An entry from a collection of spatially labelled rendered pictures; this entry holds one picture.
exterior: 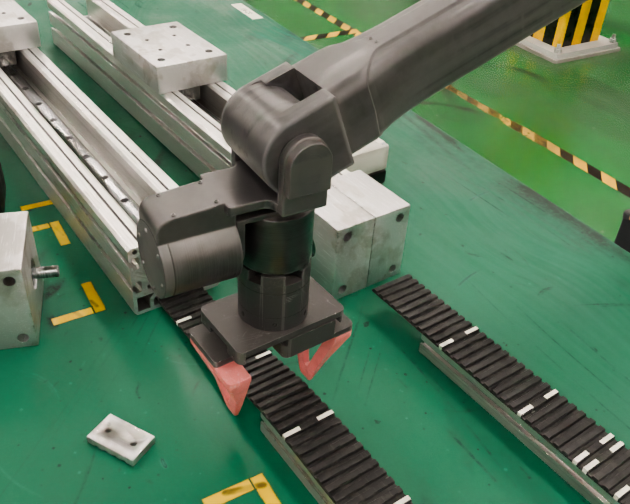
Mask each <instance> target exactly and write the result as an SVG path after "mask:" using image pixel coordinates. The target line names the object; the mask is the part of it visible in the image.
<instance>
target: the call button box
mask: <svg viewBox="0 0 630 504"><path fill-rule="evenodd" d="M388 150H389V145H388V144H386V143H385V141H383V140H381V139H380V138H378V139H376V140H375V141H373V142H372V143H370V144H368V145H367V146H365V147H363V148H362V149H360V150H359V151H357V152H355V153H354V154H352V156H353V159H354V164H353V165H351V166H350V167H348V168H347V169H346V170H348V171H349V172H354V171H357V170H361V171H363V172H364V173H365V174H367V175H368V176H370V177H371V178H373V179H374V180H375V181H377V182H378V183H380V184H381V183H384V181H385V175H386V170H385V168H386V166H387V158H388Z"/></svg>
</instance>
